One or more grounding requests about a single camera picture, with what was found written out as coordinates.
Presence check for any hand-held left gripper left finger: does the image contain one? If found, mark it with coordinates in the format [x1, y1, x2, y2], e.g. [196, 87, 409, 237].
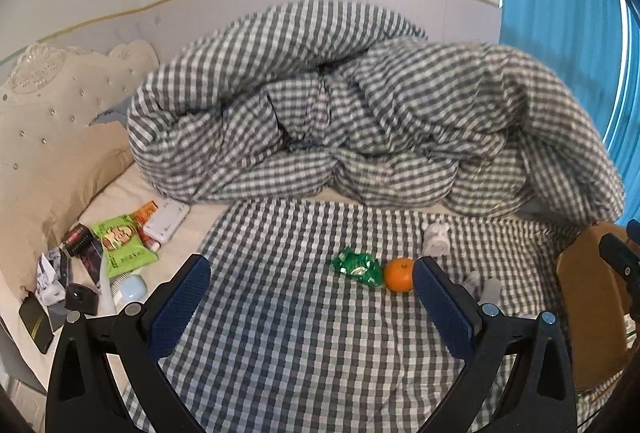
[46, 254, 212, 433]

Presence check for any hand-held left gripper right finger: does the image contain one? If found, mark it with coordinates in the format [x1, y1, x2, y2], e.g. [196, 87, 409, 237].
[412, 255, 578, 433]

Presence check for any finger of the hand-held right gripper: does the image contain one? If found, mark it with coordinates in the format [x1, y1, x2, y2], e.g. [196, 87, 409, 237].
[598, 233, 640, 309]

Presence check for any orange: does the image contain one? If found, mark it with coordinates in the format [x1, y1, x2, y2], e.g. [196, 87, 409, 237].
[383, 258, 417, 294]

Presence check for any cardboard box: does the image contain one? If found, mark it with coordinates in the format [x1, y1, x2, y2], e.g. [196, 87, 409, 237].
[556, 221, 640, 394]

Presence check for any small green packet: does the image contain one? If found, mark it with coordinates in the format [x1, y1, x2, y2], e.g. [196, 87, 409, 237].
[332, 247, 387, 289]

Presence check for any cream bed sheet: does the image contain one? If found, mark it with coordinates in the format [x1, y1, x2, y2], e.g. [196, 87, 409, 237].
[0, 166, 236, 394]

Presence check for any green snack packet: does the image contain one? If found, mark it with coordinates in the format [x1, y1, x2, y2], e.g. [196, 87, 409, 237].
[91, 216, 160, 279]

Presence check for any white rectangular device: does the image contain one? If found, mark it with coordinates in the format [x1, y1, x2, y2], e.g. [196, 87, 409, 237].
[142, 199, 191, 243]

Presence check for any dark glossy packet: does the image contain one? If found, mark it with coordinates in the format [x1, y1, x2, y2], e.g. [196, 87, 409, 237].
[80, 245, 104, 289]

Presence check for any orange packet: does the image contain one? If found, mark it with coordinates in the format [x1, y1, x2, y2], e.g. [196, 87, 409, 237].
[131, 200, 162, 251]

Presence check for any black square device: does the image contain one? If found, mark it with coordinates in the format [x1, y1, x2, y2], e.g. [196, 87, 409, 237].
[65, 283, 98, 316]

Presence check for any grey checkered flat sheet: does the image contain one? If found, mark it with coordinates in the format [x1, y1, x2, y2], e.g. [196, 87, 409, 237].
[117, 199, 601, 433]

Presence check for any small black box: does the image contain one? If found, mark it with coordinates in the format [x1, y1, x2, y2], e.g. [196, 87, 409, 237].
[61, 223, 94, 258]

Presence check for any beige pillow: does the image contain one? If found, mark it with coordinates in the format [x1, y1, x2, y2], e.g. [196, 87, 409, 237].
[0, 143, 136, 299]

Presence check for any grey checkered duvet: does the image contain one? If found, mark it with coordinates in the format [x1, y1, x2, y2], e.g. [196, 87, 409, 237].
[126, 0, 627, 230]

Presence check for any cream tufted headboard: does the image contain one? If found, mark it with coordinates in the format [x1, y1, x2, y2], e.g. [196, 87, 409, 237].
[0, 40, 161, 194]

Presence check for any white strap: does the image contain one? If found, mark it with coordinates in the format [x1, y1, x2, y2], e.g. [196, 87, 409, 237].
[97, 258, 117, 314]

